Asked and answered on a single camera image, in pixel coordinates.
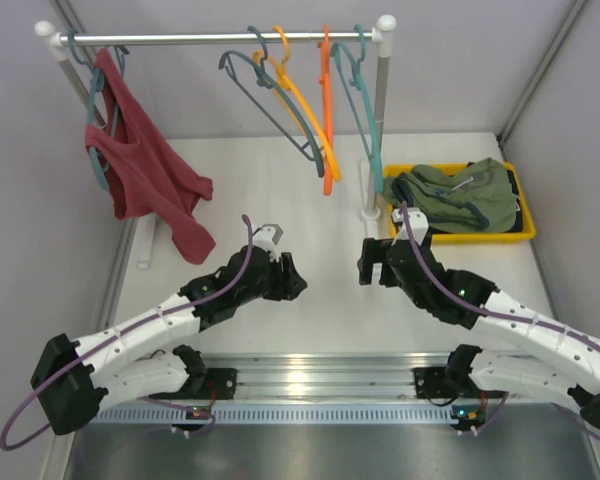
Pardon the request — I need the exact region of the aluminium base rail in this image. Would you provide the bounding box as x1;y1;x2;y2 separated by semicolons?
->
79;352;531;426

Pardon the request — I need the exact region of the yellow hanger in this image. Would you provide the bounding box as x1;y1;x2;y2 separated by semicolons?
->
252;25;341;183

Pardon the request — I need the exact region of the navy maroon shirt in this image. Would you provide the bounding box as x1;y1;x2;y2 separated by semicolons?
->
507;170;524;233

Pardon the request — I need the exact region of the yellow plastic bin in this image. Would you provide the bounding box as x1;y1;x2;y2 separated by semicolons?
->
384;160;536;245

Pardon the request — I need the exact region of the orange hanger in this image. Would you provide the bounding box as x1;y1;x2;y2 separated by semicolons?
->
319;25;335;196

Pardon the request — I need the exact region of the slate blue hanger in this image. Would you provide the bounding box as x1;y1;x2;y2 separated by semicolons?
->
218;25;327;178

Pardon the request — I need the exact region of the teal hanger under red top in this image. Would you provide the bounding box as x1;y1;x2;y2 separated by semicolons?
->
67;28;129;190

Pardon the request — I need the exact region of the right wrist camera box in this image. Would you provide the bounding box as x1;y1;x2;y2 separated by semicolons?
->
391;207;429;244

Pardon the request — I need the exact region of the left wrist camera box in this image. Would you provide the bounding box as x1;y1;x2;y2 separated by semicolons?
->
253;224;283;251

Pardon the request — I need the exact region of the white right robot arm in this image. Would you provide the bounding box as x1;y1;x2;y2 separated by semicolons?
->
358;238;600;430

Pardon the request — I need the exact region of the green tank top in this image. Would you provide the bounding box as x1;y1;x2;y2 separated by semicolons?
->
382;158;515;234

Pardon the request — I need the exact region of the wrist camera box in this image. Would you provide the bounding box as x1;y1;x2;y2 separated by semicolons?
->
391;207;429;244
253;224;283;251

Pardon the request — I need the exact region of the red tank top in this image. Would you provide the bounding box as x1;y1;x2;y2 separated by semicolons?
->
85;49;215;265

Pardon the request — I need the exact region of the metal clothes rack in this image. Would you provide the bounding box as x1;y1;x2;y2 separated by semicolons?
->
33;14;398;271

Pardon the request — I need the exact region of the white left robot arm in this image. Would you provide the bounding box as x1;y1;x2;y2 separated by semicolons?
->
31;247;307;435

